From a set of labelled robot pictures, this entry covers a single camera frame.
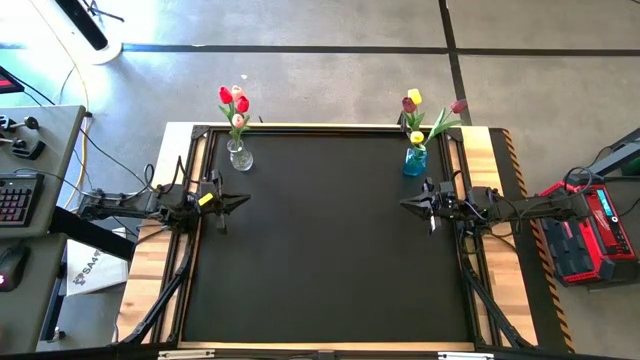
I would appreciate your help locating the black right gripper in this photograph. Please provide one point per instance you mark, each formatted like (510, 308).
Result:
(445, 202)

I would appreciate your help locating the dark grey equipment bar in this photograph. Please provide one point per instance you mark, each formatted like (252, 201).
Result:
(620, 152)

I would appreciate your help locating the black pole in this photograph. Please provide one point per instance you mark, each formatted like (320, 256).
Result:
(87, 25)

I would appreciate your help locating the white round floor base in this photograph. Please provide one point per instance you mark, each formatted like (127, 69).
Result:
(107, 55)

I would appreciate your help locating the black panel with hazard stripes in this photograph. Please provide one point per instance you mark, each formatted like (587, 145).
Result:
(505, 165)

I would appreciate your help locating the maroon artificial tulip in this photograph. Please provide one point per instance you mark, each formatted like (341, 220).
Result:
(409, 105)
(459, 106)

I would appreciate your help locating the dark flat screen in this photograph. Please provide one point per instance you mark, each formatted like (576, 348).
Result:
(9, 82)

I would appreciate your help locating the black table mat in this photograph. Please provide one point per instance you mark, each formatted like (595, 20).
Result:
(325, 260)

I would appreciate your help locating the silver metal bracket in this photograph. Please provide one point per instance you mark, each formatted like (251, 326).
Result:
(185, 354)
(465, 356)

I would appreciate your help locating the yellow artificial tulip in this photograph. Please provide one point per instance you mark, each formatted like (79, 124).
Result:
(414, 96)
(416, 136)

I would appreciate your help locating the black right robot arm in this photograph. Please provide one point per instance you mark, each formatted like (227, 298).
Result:
(530, 209)

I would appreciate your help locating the black clamp on desk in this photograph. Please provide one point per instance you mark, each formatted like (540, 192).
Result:
(30, 150)

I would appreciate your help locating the black computer mouse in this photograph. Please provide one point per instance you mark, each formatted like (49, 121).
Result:
(12, 265)

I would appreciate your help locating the pink artificial tulip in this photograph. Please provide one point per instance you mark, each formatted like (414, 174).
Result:
(237, 92)
(238, 120)

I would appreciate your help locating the black aluminium table frame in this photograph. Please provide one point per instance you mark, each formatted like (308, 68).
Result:
(320, 129)

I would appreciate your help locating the black knob lever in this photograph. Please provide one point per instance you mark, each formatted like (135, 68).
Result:
(31, 122)

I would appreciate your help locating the blue glass vase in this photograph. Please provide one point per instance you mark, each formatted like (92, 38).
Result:
(415, 162)

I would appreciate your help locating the black support beam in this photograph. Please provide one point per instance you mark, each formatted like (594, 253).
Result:
(100, 240)

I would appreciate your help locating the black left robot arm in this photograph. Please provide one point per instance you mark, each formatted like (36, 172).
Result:
(125, 205)

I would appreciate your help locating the red and black tool case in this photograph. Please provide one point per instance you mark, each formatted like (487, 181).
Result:
(585, 235)

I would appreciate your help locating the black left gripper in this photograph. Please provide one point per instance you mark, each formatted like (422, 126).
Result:
(207, 202)

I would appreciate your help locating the black computer keyboard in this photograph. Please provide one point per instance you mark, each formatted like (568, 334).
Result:
(17, 200)

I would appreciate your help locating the grey desk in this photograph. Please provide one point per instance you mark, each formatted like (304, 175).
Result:
(55, 135)

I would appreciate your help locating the red artificial tulip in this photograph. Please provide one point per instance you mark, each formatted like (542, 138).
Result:
(242, 104)
(225, 94)

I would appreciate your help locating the black table clamp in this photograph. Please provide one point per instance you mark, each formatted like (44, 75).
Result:
(400, 120)

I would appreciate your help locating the clear glass vase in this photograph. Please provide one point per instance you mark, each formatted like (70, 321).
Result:
(241, 159)

